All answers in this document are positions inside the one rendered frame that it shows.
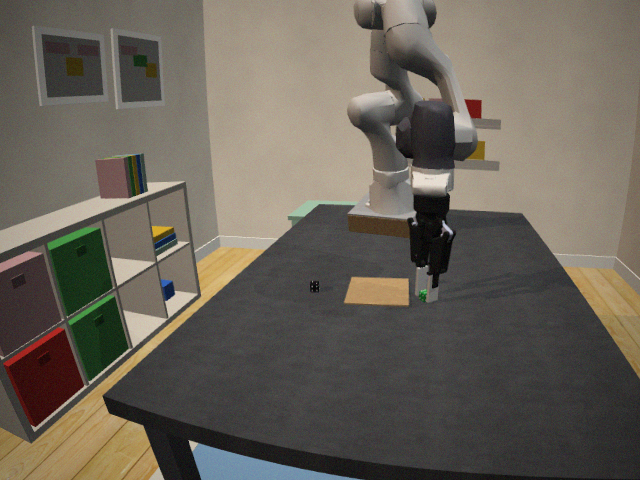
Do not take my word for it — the tan square mat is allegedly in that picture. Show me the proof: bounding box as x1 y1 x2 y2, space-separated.
344 277 409 307

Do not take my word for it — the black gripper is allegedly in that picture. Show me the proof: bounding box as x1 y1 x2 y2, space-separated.
407 193 456 303

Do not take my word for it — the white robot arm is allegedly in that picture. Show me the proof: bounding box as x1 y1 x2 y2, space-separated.
347 0 478 215

